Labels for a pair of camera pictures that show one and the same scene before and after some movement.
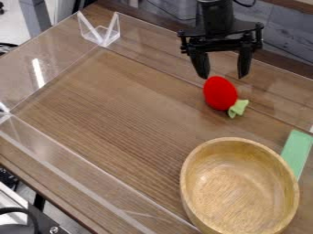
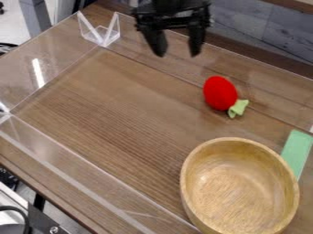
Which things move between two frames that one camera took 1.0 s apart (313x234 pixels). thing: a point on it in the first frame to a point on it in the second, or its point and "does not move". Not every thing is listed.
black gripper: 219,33 to 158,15
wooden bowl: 238,187 does not move
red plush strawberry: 221,96 does not move
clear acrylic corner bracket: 99,35 does not move
